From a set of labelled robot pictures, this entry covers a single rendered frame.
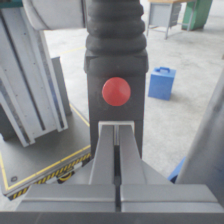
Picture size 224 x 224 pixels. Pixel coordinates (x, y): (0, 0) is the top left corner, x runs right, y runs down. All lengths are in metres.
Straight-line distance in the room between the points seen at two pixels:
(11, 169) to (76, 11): 1.06
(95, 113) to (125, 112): 0.03
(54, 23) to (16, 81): 0.75
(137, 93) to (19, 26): 0.96
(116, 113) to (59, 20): 0.30
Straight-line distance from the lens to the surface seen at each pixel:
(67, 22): 0.42
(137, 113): 0.16
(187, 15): 6.52
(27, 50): 1.10
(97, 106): 0.16
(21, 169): 1.23
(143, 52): 0.16
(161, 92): 2.26
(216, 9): 10.29
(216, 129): 0.58
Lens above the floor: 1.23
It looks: 38 degrees down
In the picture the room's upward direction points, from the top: 1 degrees counter-clockwise
